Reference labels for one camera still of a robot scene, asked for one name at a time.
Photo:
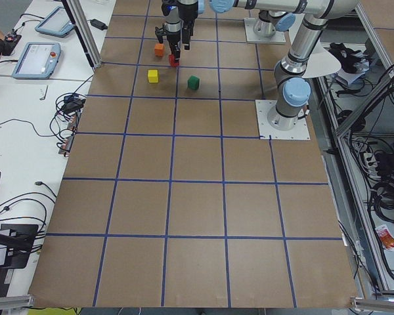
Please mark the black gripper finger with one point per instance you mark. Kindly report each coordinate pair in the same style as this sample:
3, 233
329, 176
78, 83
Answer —
176, 51

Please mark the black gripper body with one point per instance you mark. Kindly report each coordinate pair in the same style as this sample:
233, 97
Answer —
188, 17
173, 37

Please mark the red wooden block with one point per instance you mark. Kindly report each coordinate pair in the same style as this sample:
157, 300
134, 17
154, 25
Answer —
173, 62

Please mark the orange wooden block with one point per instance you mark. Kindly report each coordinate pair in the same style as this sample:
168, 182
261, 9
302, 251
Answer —
159, 49

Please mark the yellow wooden block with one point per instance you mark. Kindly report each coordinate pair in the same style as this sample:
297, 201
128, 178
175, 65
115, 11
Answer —
153, 76

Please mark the green wooden block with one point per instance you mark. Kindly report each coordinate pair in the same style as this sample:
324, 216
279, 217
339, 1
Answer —
193, 83

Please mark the black power adapter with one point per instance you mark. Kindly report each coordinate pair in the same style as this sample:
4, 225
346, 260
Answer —
98, 24

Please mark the far blue teach pendant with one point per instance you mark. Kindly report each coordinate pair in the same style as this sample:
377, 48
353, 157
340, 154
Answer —
56, 23

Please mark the blue teach pendant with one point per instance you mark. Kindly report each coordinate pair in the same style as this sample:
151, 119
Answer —
37, 61
56, 23

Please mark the near blue teach pendant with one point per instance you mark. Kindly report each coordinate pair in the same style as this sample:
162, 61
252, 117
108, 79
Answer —
37, 61

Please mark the black box on stand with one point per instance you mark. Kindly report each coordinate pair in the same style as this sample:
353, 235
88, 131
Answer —
16, 244

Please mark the red snack packet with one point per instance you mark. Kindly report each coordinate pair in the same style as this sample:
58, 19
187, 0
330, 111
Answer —
385, 237

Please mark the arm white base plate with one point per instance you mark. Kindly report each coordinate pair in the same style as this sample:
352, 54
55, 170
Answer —
273, 126
258, 31

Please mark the aluminium frame post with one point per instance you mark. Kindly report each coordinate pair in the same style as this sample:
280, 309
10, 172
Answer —
77, 17

